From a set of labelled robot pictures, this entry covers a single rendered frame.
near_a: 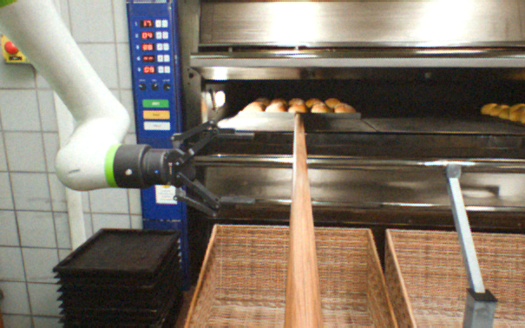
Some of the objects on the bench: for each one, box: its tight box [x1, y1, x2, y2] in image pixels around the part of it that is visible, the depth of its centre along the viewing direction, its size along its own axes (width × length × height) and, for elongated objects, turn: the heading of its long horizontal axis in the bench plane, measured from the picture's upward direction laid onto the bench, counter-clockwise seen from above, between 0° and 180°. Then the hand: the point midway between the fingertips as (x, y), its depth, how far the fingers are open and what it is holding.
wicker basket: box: [184, 224, 400, 328], centre depth 116 cm, size 49×56×28 cm
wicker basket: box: [384, 229, 525, 328], centre depth 110 cm, size 49×56×28 cm
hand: (248, 169), depth 77 cm, fingers open, 13 cm apart
